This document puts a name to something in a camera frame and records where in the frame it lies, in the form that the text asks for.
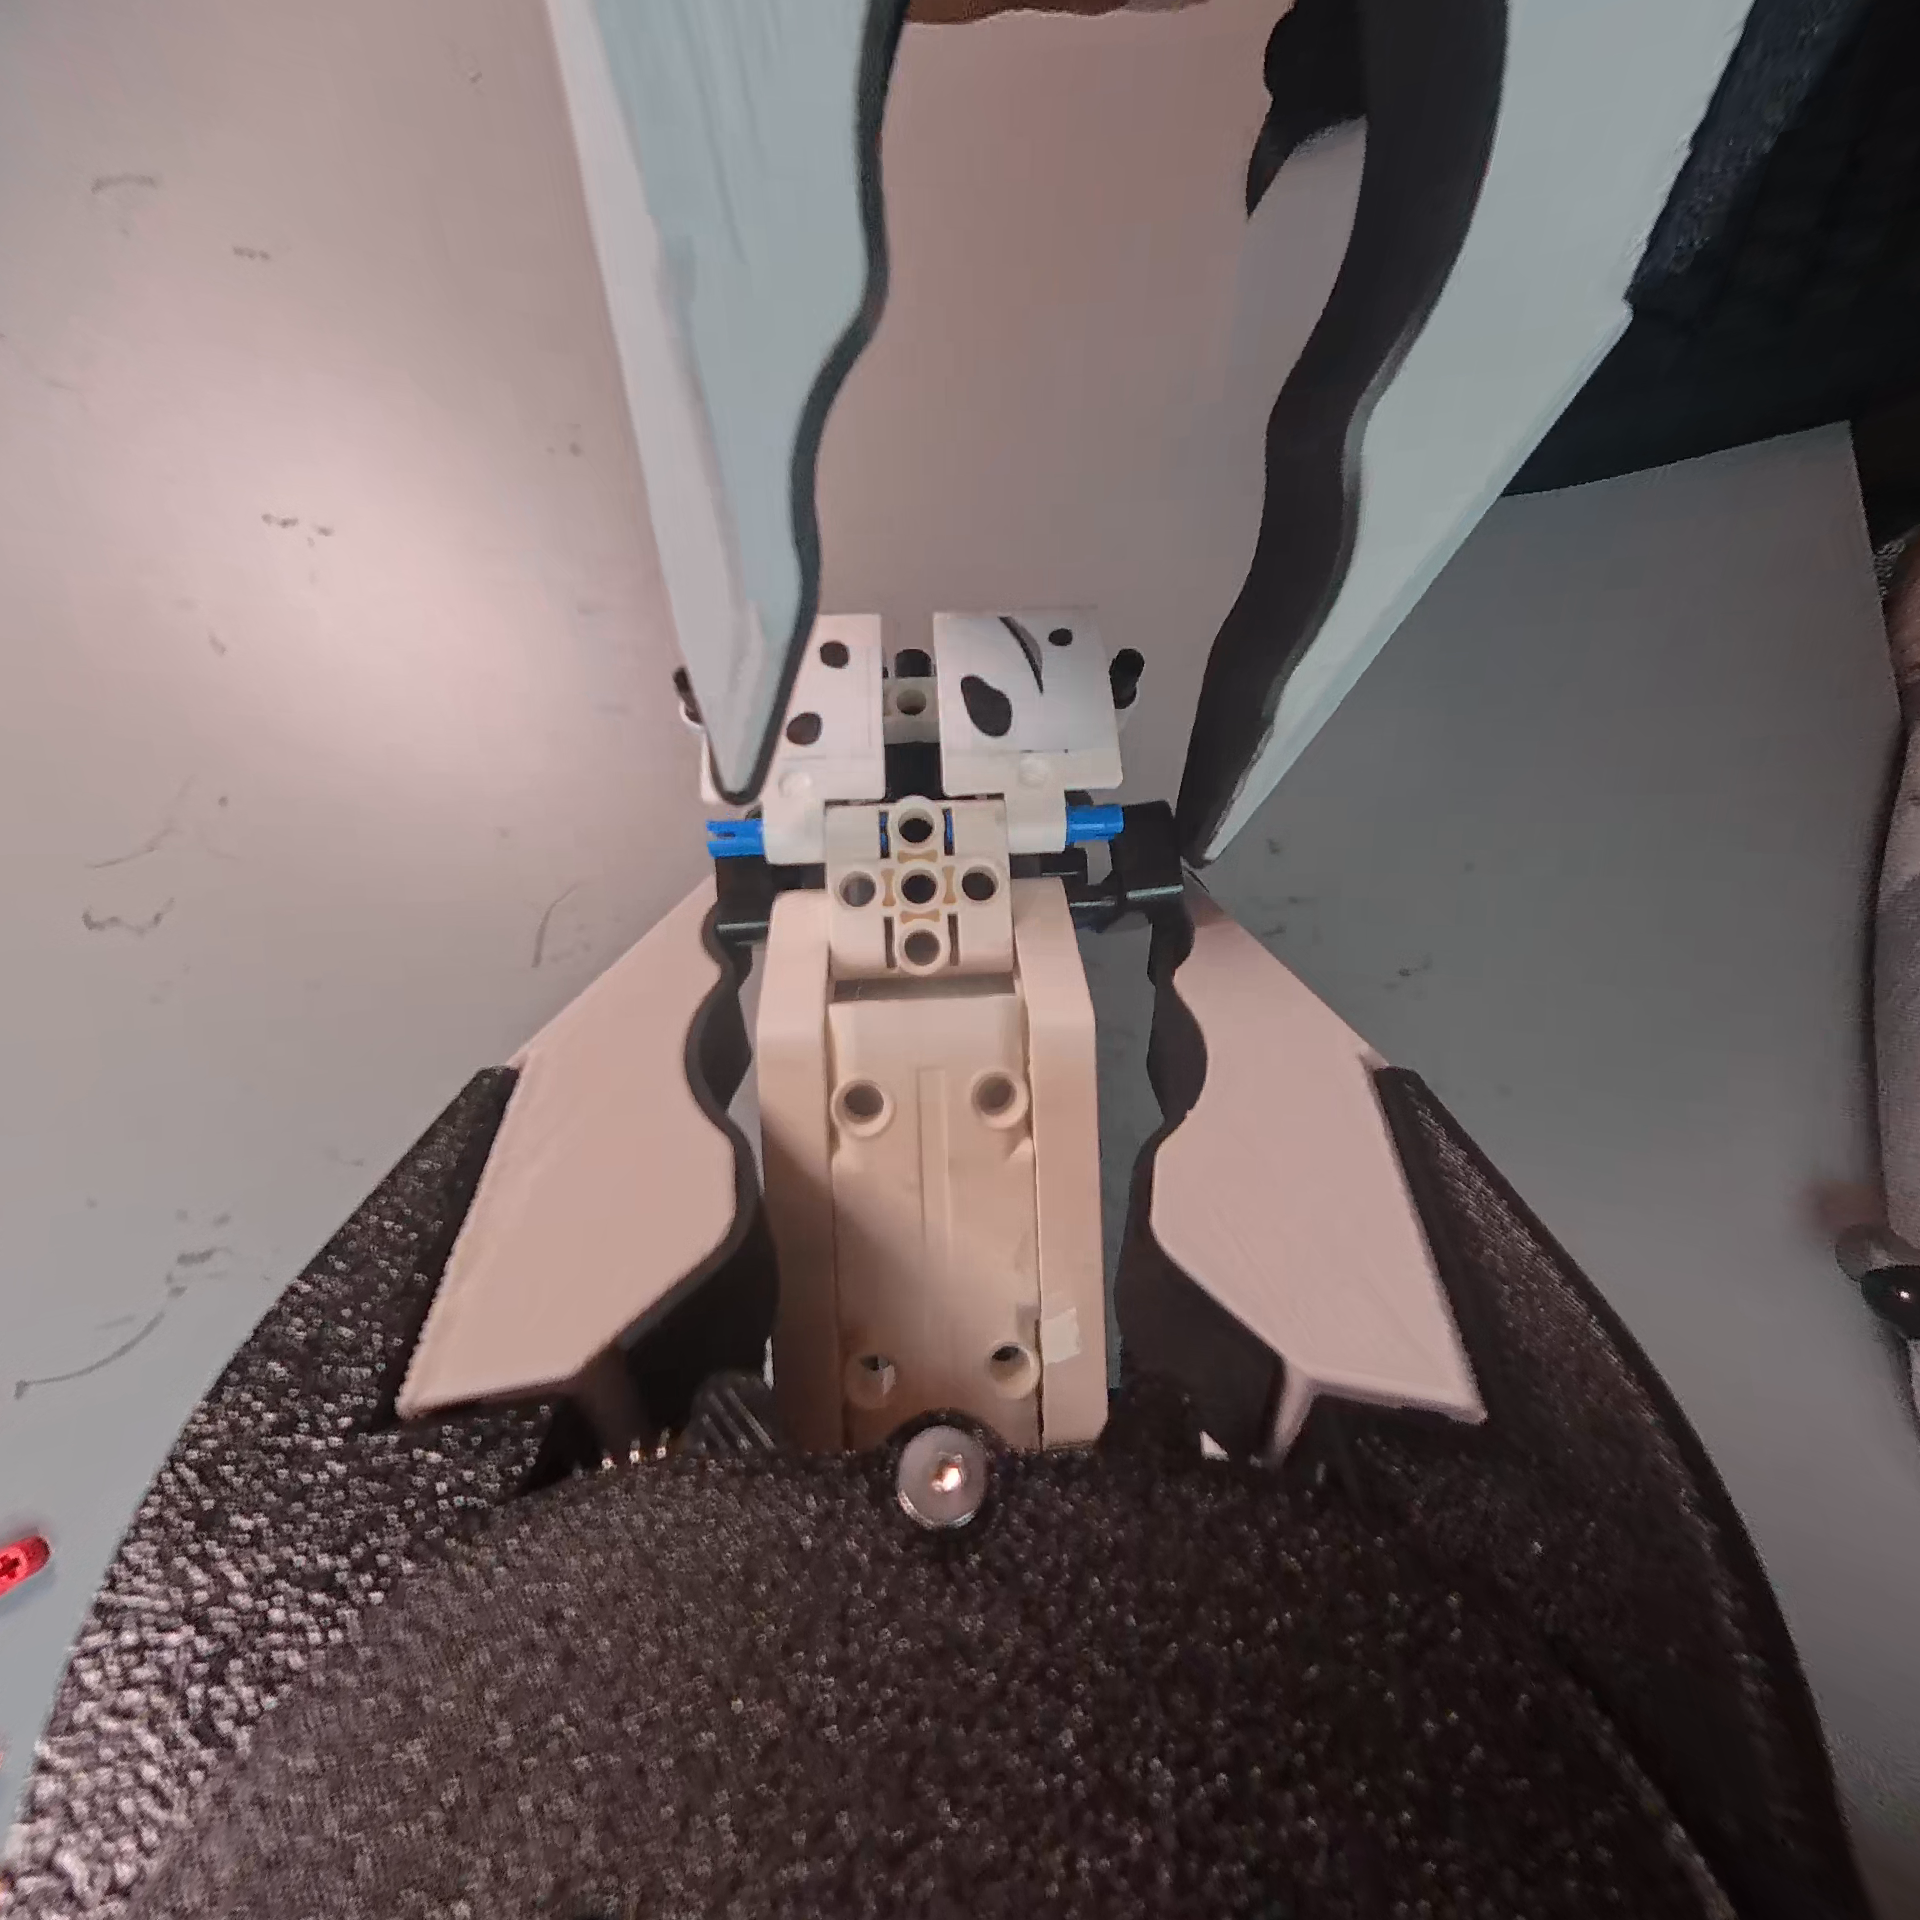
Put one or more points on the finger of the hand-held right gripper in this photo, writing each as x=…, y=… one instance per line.
x=1529, y=225
x=705, y=300

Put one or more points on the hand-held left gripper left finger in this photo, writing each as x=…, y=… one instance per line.
x=600, y=1201

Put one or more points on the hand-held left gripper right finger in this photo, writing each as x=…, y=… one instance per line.
x=1306, y=1214

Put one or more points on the white toy truck model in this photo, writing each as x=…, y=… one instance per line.
x=931, y=1201

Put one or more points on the black angled beam brick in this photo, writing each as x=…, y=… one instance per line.
x=1161, y=863

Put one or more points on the white curved panel brick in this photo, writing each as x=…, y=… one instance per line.
x=1050, y=721

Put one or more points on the grey desk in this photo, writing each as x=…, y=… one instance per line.
x=301, y=600

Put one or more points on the person's right hand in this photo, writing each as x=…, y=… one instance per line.
x=1050, y=7

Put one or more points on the black clip microphone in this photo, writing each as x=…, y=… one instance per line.
x=1893, y=1299

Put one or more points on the pile of red white bricks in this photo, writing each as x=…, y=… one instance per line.
x=18, y=1564

